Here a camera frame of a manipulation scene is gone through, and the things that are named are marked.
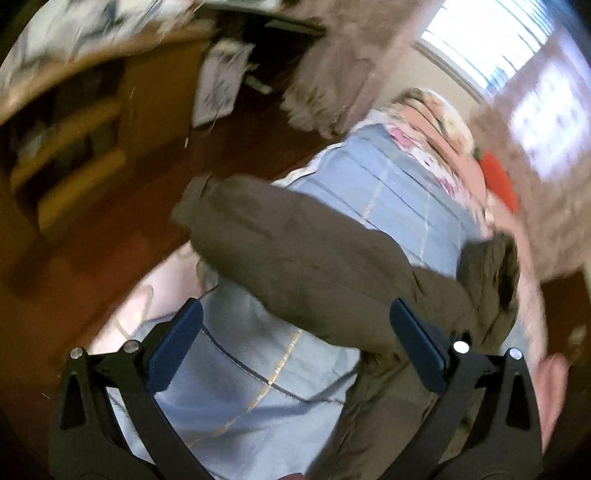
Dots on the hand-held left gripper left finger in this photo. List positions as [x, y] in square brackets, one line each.
[178, 344]

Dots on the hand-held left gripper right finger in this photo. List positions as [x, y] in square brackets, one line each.
[415, 346]

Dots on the olive green padded jacket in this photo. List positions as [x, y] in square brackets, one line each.
[300, 258]

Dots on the person's left hand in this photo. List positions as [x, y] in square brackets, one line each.
[295, 477]

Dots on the blue plaid blanket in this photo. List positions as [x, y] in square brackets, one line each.
[258, 369]

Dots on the orange carrot plush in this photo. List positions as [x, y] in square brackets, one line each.
[501, 184]

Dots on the pink floral lace curtain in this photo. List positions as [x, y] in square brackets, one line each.
[341, 69]
[554, 207]

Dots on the floral pillow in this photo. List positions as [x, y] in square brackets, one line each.
[438, 108]

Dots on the wooden cabinet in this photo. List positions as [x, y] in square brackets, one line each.
[157, 92]

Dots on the white floral small cabinet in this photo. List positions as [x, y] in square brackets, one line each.
[217, 87]

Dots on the barred window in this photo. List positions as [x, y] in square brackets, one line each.
[485, 41]

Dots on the black computer desk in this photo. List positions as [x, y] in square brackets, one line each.
[277, 41]

